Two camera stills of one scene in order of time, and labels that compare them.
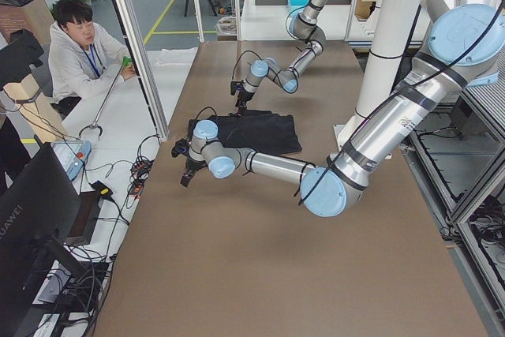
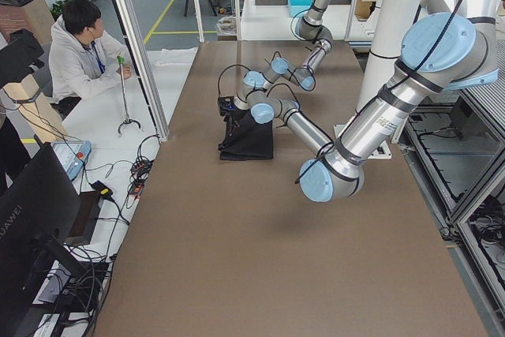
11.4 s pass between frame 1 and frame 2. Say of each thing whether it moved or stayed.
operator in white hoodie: stayed
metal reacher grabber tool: moved
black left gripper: moved
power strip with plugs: stayed
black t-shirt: moved
